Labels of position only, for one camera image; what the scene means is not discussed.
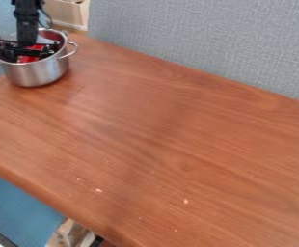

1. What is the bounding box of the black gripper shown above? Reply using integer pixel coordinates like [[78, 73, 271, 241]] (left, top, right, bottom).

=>
[[0, 11, 59, 63]]

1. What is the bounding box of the red plastic block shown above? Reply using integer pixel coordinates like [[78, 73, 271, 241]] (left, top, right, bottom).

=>
[[18, 44, 46, 64]]

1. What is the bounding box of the stainless steel pot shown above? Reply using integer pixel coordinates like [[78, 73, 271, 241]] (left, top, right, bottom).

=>
[[0, 28, 79, 88]]

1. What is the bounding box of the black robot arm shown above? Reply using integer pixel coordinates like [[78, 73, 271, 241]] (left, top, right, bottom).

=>
[[0, 0, 60, 64]]

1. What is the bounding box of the beige wooden cabinet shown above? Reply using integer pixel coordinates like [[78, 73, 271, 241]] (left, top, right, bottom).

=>
[[44, 0, 91, 31]]

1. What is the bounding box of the black cable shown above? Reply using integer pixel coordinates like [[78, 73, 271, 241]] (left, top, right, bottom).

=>
[[36, 8, 55, 30]]

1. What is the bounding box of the white frame under table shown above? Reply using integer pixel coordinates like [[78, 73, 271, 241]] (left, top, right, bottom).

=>
[[46, 219, 95, 247]]

